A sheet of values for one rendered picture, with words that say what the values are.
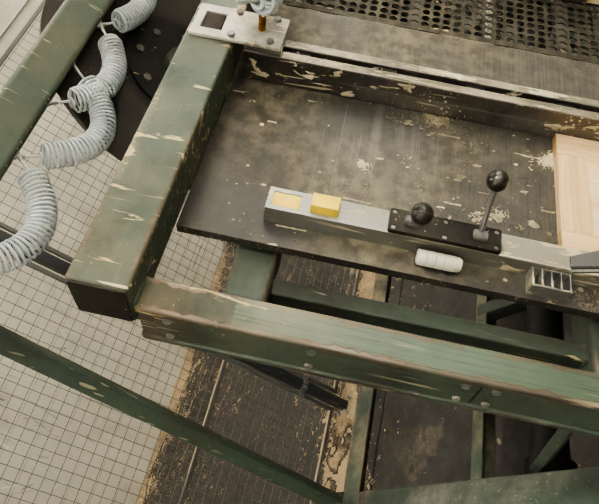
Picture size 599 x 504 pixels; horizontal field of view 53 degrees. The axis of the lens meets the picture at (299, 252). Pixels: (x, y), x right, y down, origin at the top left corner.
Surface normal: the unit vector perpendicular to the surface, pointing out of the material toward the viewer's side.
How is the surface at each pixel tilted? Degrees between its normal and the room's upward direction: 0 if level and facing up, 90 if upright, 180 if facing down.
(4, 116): 90
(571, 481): 0
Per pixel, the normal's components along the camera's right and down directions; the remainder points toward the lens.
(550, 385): 0.07, -0.55
